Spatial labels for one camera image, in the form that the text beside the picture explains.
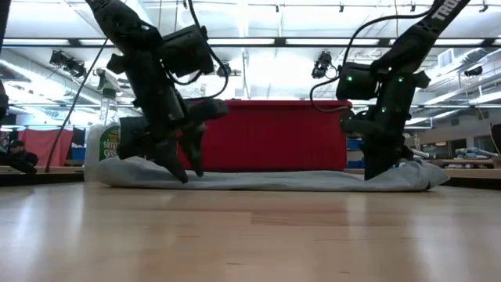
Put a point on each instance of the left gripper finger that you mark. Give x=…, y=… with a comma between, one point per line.
x=193, y=149
x=172, y=156

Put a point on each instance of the red plastic bin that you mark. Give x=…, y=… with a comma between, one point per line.
x=274, y=137

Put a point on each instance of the grey garment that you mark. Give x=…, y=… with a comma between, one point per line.
x=274, y=182

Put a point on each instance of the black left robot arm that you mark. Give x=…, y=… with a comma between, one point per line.
x=125, y=27

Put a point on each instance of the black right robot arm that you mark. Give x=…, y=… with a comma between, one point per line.
x=415, y=43

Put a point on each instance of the light blue robot arm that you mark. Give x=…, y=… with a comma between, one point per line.
x=422, y=153
x=473, y=152

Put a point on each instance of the low blue bin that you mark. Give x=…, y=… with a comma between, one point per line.
x=354, y=163

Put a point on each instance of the blue bin with white label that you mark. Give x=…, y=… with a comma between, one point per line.
x=352, y=144

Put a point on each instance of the spray cleaner bottle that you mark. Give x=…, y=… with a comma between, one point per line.
x=107, y=145

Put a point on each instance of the beige desk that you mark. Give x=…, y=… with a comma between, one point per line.
x=469, y=172

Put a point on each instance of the small blue bin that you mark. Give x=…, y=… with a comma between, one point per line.
x=78, y=153

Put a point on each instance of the black ceiling fixture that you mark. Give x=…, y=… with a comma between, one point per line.
x=473, y=71

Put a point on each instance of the red cloth screen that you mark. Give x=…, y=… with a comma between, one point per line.
x=51, y=145

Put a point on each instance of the black overhead crossbar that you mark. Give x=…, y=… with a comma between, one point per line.
x=280, y=42

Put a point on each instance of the person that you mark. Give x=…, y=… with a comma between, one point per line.
x=23, y=156

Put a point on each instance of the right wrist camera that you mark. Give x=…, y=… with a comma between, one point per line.
x=352, y=123

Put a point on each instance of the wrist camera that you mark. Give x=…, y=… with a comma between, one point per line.
x=209, y=109
x=352, y=123

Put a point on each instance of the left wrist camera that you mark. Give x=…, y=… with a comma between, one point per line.
x=209, y=109

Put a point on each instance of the round black ceiling camera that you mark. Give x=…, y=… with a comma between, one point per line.
x=224, y=71

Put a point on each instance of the black hanging camera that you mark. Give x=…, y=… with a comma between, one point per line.
x=321, y=64

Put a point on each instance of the black ceiling camera cluster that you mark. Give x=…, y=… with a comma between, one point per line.
x=70, y=64

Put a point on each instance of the black metal table frame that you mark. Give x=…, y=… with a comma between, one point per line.
x=39, y=180

